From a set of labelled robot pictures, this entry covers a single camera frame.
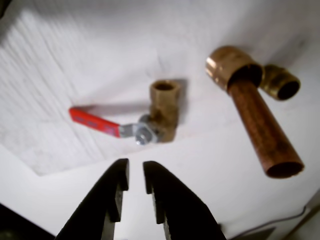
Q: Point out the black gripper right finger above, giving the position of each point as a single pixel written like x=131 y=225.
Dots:
x=182 y=212

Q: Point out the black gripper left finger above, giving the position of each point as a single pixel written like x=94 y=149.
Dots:
x=100 y=200

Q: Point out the copper pipe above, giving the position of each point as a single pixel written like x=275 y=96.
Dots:
x=260 y=125

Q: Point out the white wooden board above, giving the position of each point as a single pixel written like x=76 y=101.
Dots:
x=125 y=50

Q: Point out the tall brass pipe fitting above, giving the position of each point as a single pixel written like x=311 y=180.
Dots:
x=225 y=65

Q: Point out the short brass threaded nipple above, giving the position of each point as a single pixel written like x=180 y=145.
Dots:
x=268 y=82

